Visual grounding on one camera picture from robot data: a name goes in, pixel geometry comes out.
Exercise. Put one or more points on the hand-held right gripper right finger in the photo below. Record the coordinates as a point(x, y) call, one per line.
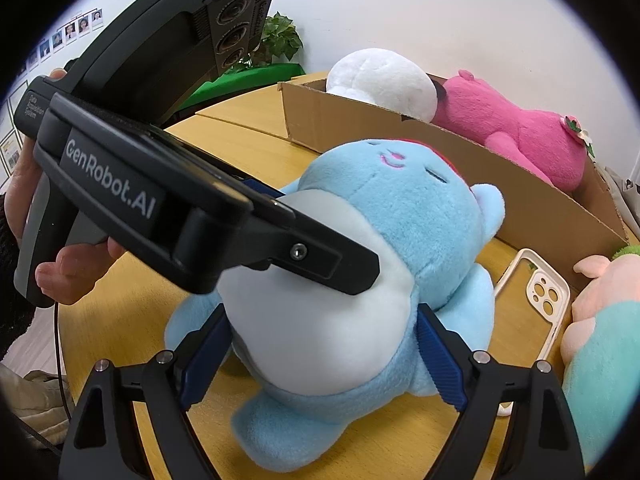
point(442, 360)

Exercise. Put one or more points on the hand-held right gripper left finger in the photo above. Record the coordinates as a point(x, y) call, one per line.
point(205, 360)

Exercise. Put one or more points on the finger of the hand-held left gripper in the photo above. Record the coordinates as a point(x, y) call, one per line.
point(260, 187)
point(330, 265)

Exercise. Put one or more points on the blue plush toy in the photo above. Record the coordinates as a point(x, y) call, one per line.
point(350, 200)

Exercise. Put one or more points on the brown cardboard box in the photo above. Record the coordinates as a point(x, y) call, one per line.
point(525, 210)

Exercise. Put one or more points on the person's left hand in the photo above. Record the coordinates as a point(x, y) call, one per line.
point(75, 270)

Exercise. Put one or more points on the green planter box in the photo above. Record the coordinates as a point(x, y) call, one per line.
point(235, 82)

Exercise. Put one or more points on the cream phone case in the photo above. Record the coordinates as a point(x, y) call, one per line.
point(542, 295)

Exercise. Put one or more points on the green potted plant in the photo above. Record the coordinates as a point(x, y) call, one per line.
point(280, 40)

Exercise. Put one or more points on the peach and teal plush toy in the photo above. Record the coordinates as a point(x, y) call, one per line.
point(600, 360)

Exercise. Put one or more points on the white plush toy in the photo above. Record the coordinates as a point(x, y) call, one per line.
point(380, 80)

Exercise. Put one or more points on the beige trousers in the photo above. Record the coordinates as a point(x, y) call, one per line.
point(30, 400)

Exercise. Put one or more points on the pink plush toy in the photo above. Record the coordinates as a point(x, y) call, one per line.
point(520, 130)

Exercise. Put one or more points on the white plastic bag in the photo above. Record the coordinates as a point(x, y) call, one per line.
point(620, 195)

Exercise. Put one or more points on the wall notice sheet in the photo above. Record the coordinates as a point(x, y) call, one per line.
point(10, 155)

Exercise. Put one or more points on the row of wall photos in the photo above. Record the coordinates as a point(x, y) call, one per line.
point(70, 32)

